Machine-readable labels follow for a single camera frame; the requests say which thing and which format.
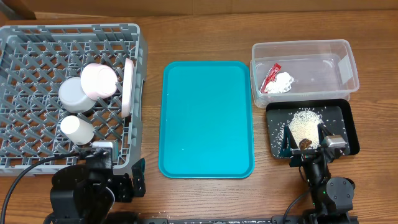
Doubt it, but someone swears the pile of rice grains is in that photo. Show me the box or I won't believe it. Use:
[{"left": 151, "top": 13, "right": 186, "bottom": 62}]
[{"left": 270, "top": 107, "right": 343, "bottom": 153}]

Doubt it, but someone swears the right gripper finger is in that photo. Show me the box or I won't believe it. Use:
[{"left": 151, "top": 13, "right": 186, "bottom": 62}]
[
  {"left": 317, "top": 124, "right": 333, "bottom": 146},
  {"left": 279, "top": 126, "right": 299, "bottom": 156}
]

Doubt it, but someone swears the grey bowl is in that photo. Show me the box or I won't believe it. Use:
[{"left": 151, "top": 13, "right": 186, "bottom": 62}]
[{"left": 58, "top": 77, "right": 96, "bottom": 113}]

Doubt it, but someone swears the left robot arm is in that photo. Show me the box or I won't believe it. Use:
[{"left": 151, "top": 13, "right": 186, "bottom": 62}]
[{"left": 44, "top": 141, "right": 146, "bottom": 224}]

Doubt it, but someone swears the white tissue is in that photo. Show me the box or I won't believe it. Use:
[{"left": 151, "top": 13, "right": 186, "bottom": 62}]
[{"left": 265, "top": 72, "right": 295, "bottom": 93}]

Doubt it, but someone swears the red snack wrapper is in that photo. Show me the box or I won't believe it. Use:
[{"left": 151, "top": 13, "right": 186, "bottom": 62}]
[{"left": 259, "top": 63, "right": 282, "bottom": 93}]

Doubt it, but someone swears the small white dish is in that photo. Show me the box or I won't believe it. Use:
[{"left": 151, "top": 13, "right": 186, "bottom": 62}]
[{"left": 80, "top": 63, "right": 118, "bottom": 100}]

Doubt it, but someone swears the clear plastic bin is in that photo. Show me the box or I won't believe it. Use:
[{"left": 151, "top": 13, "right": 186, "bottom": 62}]
[{"left": 250, "top": 39, "right": 359, "bottom": 108}]

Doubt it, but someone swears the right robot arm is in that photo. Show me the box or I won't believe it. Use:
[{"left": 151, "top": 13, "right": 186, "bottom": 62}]
[{"left": 279, "top": 124, "right": 359, "bottom": 224}]

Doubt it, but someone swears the teal plastic tray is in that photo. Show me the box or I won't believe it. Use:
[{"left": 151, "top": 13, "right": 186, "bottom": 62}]
[{"left": 159, "top": 61, "right": 254, "bottom": 179}]

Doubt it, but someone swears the black plastic tray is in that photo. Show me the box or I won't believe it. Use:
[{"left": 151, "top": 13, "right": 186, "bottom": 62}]
[{"left": 266, "top": 99, "right": 360, "bottom": 159}]

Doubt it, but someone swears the brown food lump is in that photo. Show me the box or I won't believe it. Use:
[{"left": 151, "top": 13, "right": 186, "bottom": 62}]
[{"left": 299, "top": 138, "right": 312, "bottom": 150}]

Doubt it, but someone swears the large white plate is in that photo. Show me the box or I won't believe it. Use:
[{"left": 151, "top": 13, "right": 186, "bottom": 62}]
[{"left": 121, "top": 58, "right": 134, "bottom": 118}]

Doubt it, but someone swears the white cup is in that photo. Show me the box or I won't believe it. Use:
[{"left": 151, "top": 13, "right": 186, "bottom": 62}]
[{"left": 60, "top": 115, "right": 94, "bottom": 145}]

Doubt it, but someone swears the grey plastic dish rack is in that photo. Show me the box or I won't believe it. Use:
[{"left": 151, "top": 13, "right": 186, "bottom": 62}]
[{"left": 1, "top": 23, "right": 148, "bottom": 176}]

